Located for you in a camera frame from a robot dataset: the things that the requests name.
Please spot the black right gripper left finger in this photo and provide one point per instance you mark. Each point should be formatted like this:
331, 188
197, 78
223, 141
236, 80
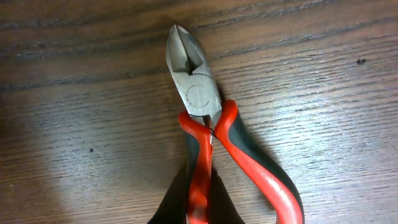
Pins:
173, 207

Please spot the red black cutting pliers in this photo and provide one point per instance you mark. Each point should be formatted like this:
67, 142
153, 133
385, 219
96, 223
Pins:
207, 117

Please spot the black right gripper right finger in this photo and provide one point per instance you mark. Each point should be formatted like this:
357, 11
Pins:
221, 209

